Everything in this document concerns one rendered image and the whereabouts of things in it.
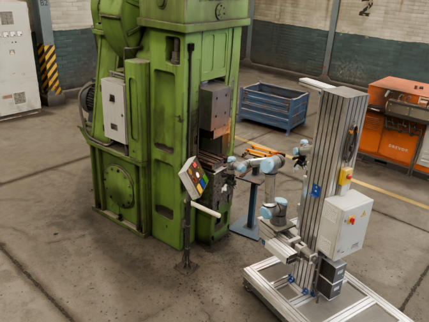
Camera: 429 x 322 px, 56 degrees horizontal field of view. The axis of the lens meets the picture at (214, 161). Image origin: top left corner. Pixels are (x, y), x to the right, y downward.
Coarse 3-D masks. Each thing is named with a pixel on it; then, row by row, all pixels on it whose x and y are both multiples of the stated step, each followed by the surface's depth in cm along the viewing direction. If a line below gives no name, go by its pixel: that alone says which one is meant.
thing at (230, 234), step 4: (232, 232) 478; (224, 236) 468; (228, 236) 469; (232, 236) 470; (196, 240) 460; (220, 240) 461; (224, 240) 462; (228, 240) 463; (200, 244) 454; (204, 244) 454; (216, 244) 455; (220, 244) 455; (224, 244) 456; (204, 248) 448; (208, 248) 448; (212, 248) 448; (216, 248) 449; (220, 248) 449; (212, 252) 442
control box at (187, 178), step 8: (192, 160) 371; (184, 168) 360; (192, 168) 365; (200, 168) 382; (184, 176) 354; (192, 176) 360; (200, 176) 375; (184, 184) 357; (192, 184) 355; (192, 192) 359
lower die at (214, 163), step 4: (204, 152) 440; (200, 156) 431; (204, 156) 430; (212, 156) 430; (216, 156) 433; (200, 160) 423; (204, 160) 424; (212, 160) 422; (216, 160) 421; (220, 160) 424; (200, 164) 424; (204, 164) 420; (208, 164) 417; (212, 164) 416; (216, 164) 421; (220, 164) 427; (212, 168) 416; (216, 168) 423
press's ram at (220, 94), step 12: (216, 84) 401; (204, 96) 385; (216, 96) 385; (228, 96) 400; (204, 108) 389; (216, 108) 390; (228, 108) 406; (204, 120) 394; (216, 120) 396; (228, 120) 413
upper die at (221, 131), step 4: (200, 128) 408; (220, 128) 406; (224, 128) 412; (200, 132) 409; (204, 132) 406; (208, 132) 403; (212, 132) 400; (216, 132) 403; (220, 132) 408; (224, 132) 414; (208, 136) 404; (212, 136) 401; (216, 136) 405
